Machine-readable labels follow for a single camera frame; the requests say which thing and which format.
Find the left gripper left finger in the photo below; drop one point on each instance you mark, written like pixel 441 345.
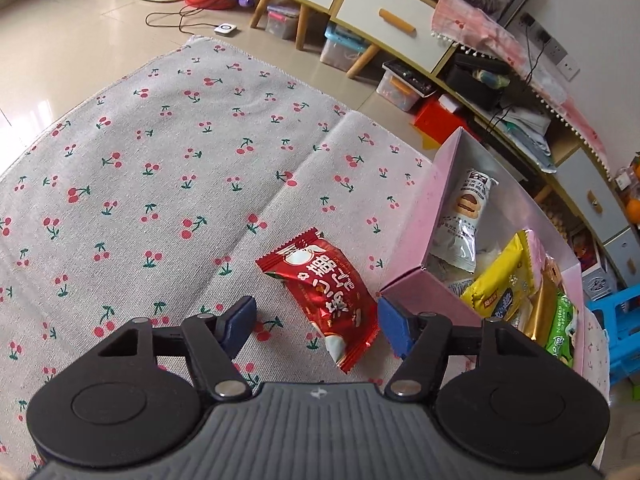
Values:
pixel 209 344

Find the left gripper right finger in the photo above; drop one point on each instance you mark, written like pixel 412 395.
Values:
pixel 424 342

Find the clear white cake packet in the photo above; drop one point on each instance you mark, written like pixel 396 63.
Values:
pixel 455 279

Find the red candy snack packet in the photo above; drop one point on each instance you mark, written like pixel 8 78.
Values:
pixel 329 291

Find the grey puff pastry packet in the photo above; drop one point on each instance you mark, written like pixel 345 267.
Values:
pixel 454 239

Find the yellow biscuit packet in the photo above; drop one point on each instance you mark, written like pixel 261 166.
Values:
pixel 500 291

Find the gold snack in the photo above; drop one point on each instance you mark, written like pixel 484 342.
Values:
pixel 543 302

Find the green chips packet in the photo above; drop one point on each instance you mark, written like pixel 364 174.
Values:
pixel 562 331

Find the brown beef cake packet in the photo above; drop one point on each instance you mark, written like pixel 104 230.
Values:
pixel 553 272

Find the cherry print cloth mat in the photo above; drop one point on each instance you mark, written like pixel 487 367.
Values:
pixel 151 203

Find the pink cardboard box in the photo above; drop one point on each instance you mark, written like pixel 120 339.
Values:
pixel 509 210

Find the white printed storage box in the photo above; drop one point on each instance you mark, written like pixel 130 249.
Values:
pixel 598 277

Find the blue plastic stool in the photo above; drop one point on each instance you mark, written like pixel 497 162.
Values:
pixel 618 315

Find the red box under cabinet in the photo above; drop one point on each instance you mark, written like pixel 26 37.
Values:
pixel 436 124

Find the orange fruit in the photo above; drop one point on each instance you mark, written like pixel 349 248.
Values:
pixel 632 211

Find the clear storage box black lid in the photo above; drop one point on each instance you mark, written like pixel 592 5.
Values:
pixel 403 86

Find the black bin on shelf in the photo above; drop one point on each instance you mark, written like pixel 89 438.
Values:
pixel 480 81

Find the clear storage box blue lid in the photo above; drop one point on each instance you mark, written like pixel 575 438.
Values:
pixel 342 47

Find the white power adapter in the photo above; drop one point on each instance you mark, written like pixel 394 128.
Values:
pixel 225 29

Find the wooden tv cabinet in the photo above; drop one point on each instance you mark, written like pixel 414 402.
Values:
pixel 403 28

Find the pink cherry cloth cover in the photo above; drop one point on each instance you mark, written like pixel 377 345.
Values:
pixel 461 23

